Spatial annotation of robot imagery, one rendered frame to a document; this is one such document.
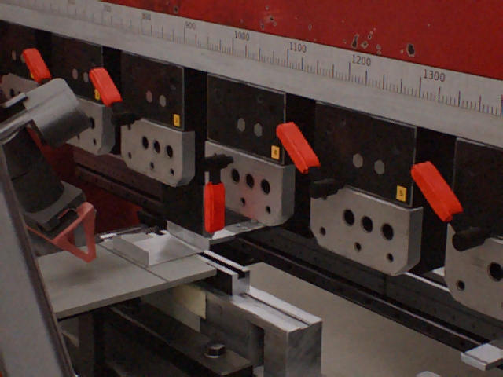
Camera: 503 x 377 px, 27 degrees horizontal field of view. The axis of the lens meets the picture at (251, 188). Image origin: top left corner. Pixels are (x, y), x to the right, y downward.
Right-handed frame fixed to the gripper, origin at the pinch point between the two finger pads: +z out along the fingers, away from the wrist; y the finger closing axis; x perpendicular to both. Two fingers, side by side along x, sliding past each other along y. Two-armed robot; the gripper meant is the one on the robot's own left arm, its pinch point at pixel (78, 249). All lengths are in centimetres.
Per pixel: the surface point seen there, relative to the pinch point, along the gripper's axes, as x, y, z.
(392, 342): -100, 109, 177
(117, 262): -3.8, 1.4, 6.5
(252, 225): -24.5, 1.8, 17.9
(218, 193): -14.2, -15.7, -2.7
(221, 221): -12.7, -15.6, 0.7
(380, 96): -24.9, -39.1, -14.6
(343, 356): -83, 111, 167
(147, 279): -3.8, -6.0, 6.6
